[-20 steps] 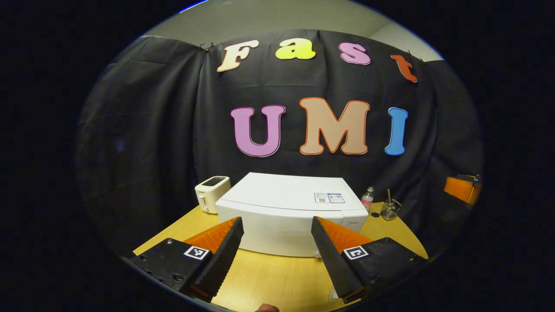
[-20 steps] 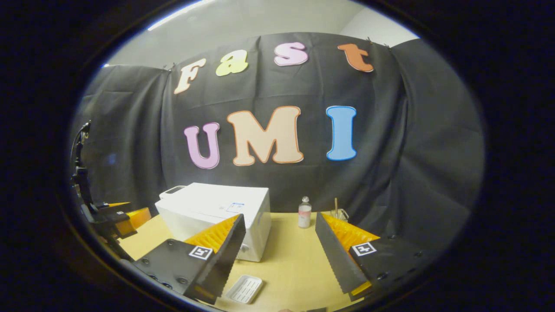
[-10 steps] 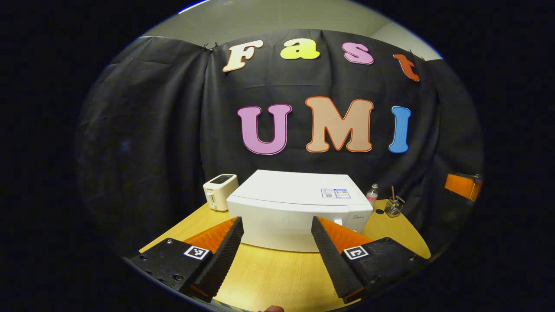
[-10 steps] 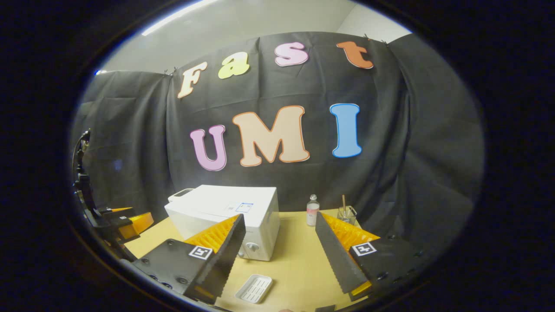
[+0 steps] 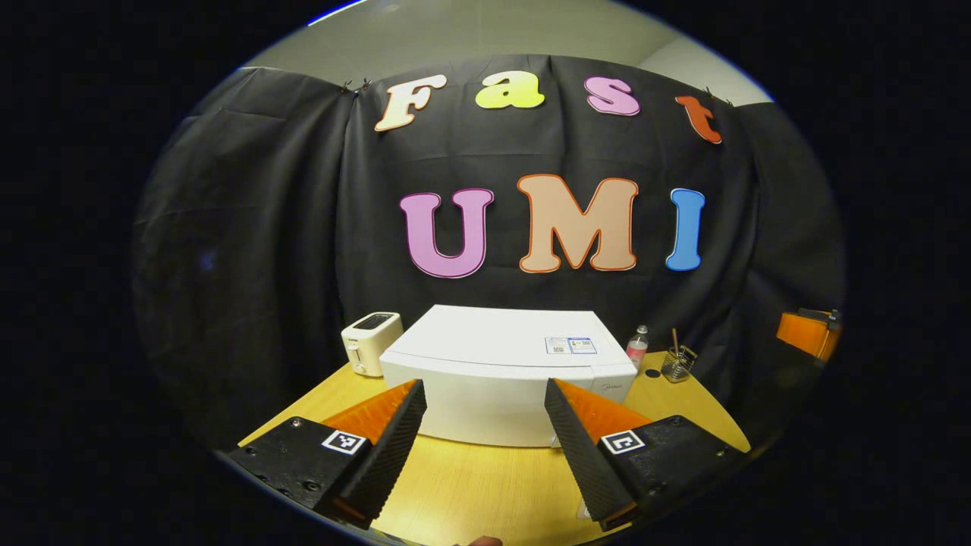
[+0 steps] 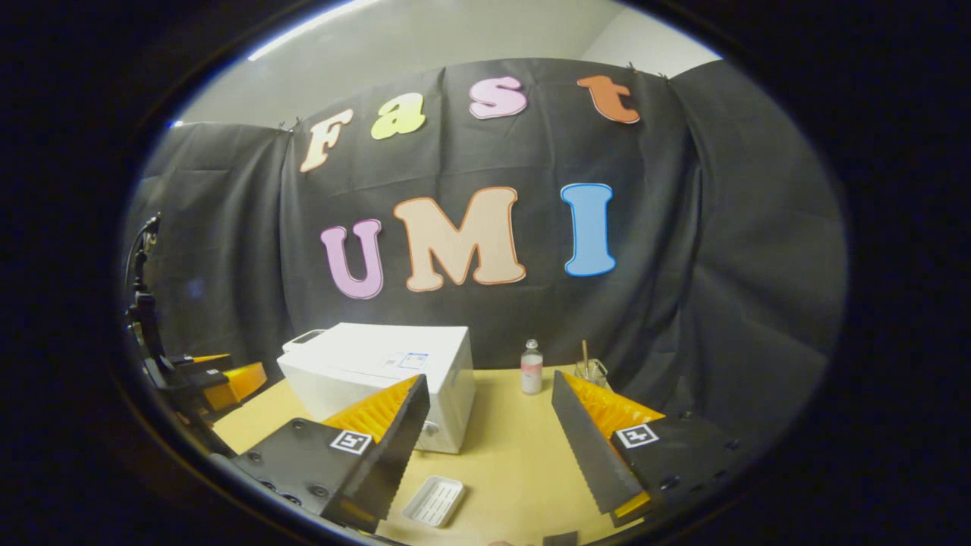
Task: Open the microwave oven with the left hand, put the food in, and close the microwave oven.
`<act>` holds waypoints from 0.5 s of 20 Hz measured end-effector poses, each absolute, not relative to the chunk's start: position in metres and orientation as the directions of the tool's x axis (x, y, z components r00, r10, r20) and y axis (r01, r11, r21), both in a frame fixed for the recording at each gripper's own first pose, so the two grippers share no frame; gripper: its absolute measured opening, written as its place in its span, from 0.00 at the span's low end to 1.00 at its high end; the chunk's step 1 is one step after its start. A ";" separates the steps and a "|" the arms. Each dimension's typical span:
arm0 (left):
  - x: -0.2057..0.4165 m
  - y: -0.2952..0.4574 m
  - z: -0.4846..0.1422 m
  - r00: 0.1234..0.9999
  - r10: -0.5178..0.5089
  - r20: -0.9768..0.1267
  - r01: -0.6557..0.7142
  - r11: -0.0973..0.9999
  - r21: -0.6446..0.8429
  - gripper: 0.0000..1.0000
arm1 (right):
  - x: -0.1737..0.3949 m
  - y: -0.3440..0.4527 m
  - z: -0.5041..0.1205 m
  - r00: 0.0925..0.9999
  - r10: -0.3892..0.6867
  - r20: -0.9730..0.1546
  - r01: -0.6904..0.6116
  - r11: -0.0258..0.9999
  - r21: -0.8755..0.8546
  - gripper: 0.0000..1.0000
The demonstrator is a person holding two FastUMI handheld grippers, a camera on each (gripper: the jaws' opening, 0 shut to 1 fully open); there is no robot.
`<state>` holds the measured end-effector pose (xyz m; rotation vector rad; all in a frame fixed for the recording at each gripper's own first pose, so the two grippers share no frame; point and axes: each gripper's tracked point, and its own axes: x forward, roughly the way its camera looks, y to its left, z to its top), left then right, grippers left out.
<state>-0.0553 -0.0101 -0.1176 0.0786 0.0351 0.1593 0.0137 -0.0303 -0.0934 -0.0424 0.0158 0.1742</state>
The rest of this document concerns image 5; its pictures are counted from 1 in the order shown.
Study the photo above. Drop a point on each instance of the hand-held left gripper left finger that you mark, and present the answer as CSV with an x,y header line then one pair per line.
x,y
391,461

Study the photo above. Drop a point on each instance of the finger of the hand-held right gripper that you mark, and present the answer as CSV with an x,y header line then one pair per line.
x,y
808,334

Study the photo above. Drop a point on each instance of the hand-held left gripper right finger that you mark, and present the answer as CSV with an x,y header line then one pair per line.
x,y
584,462

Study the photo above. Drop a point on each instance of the white microwave oven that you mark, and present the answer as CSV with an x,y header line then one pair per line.
x,y
485,349

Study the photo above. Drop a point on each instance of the white toaster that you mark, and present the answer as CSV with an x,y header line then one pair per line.
x,y
368,345

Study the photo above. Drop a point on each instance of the clear bottle with pink label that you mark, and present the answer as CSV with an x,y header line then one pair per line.
x,y
636,353

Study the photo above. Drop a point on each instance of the black backdrop cloth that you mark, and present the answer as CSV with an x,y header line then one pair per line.
x,y
265,227

